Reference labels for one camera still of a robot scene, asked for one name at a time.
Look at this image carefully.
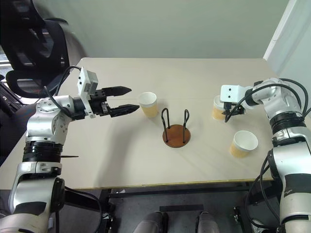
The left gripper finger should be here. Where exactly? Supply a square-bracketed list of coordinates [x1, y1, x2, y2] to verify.
[102, 85, 133, 98]
[109, 104, 141, 118]

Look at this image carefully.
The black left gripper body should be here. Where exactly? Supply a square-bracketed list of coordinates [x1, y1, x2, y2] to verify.
[89, 88, 112, 117]

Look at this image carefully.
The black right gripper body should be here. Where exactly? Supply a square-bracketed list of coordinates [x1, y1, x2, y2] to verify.
[223, 102, 246, 115]

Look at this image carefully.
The tan paper cup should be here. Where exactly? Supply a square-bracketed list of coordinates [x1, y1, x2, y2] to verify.
[138, 92, 158, 119]
[229, 130, 259, 159]
[211, 95, 228, 121]

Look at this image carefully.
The black mesh office chair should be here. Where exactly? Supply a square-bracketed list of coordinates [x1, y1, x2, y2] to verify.
[0, 0, 86, 99]

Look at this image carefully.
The white partition panel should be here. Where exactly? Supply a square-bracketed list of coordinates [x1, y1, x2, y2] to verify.
[263, 0, 311, 76]

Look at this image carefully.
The dark rounded shape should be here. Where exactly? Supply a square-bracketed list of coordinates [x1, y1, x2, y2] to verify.
[196, 211, 220, 233]
[133, 211, 169, 233]

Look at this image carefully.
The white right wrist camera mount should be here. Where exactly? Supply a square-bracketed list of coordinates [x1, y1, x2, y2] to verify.
[220, 84, 254, 105]

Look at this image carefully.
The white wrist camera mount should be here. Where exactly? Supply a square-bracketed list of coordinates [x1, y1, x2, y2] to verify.
[220, 84, 254, 105]
[76, 67, 99, 119]

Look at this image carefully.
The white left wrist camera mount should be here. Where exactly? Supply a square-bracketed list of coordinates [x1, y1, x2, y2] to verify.
[76, 67, 99, 119]

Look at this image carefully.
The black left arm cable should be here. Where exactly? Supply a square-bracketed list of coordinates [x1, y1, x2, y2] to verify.
[43, 65, 82, 120]

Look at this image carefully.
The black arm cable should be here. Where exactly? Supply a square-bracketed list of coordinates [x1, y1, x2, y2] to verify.
[225, 78, 309, 123]
[43, 65, 82, 120]

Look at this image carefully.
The wire cup holder wooden base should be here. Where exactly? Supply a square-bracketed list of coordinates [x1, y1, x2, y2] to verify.
[161, 108, 192, 148]

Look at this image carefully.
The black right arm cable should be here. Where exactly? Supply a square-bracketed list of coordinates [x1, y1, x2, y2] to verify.
[225, 78, 309, 123]

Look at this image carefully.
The black right shoulder cable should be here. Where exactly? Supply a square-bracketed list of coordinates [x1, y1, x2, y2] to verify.
[244, 150, 284, 228]

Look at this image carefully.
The black shoulder cable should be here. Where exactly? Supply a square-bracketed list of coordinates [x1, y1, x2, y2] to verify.
[244, 150, 284, 228]
[55, 186, 103, 233]

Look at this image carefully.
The black left shoulder cable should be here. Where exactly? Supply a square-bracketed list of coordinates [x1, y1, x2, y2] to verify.
[55, 186, 103, 233]

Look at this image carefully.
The black table frame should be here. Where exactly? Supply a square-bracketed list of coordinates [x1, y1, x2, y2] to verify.
[106, 179, 276, 233]

